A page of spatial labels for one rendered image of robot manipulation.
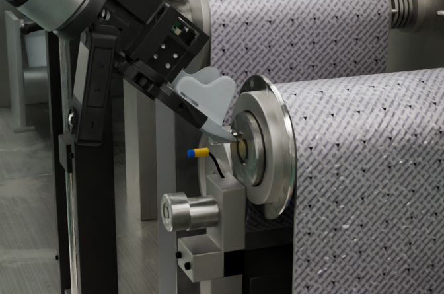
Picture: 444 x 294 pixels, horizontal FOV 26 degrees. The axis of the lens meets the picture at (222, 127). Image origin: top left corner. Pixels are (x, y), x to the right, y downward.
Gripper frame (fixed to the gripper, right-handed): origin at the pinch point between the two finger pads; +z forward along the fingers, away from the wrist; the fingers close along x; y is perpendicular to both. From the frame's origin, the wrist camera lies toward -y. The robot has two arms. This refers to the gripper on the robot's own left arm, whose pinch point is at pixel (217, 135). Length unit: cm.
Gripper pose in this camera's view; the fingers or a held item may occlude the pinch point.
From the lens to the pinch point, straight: 98.1
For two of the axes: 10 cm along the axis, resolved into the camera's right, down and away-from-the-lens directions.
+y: 6.1, -8.0, 0.0
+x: -3.6, -2.7, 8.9
